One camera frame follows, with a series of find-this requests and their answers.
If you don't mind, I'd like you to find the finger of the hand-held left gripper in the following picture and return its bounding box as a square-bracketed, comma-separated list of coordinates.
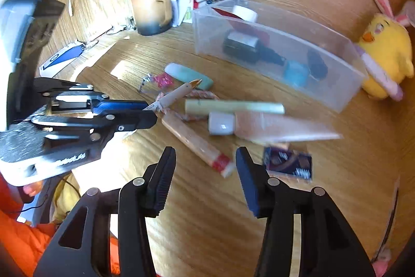
[32, 110, 158, 142]
[53, 92, 153, 117]

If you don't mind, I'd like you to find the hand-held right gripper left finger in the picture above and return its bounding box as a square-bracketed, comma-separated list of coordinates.
[32, 146, 177, 277]

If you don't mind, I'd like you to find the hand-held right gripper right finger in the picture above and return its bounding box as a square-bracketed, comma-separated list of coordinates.
[235, 147, 380, 277]

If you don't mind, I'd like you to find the dark snack packet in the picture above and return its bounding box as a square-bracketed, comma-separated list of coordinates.
[262, 145, 313, 183]

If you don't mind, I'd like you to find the brown bar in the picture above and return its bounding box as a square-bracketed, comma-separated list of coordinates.
[160, 111, 236, 178]

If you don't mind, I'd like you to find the pink bead keychain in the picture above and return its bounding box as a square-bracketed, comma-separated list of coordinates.
[139, 74, 174, 92]

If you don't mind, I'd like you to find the white pen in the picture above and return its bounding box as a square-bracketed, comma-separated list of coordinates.
[143, 79, 204, 113]

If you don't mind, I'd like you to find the large pink tube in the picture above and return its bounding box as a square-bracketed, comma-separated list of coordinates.
[208, 110, 344, 144]

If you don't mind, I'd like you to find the teal case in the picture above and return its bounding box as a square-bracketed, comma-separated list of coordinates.
[164, 63, 215, 90]

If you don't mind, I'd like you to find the light green pen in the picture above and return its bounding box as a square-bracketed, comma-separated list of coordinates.
[185, 99, 285, 116]

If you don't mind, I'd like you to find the pink braided bracelet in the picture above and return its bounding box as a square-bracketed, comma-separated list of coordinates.
[156, 89, 219, 122]

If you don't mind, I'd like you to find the clear plastic storage box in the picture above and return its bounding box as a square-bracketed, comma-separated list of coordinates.
[192, 0, 369, 113]

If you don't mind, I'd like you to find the dark green bottle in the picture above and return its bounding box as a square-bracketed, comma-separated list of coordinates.
[222, 30, 287, 67]

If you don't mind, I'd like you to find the black gold pack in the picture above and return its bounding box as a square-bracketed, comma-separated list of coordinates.
[306, 50, 328, 81]

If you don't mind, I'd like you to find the red paper packet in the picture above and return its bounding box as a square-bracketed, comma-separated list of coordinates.
[212, 6, 271, 47]

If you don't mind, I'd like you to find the white tape roll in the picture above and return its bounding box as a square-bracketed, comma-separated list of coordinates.
[232, 5, 258, 23]

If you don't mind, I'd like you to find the person's left forearm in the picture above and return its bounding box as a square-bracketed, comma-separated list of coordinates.
[0, 173, 120, 277]

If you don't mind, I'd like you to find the person's left hand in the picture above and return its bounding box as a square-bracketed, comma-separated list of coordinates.
[23, 181, 44, 200]

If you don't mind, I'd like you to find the blue and white box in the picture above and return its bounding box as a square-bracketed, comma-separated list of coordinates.
[39, 41, 88, 78]

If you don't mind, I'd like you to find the yellow cloth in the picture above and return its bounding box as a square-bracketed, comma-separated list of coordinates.
[52, 173, 81, 222]

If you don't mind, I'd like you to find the brown ceramic mug with lid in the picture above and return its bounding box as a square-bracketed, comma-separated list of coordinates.
[130, 0, 174, 37]

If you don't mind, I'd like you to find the yellow chick plush toy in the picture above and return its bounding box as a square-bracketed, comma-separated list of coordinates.
[353, 0, 415, 102]

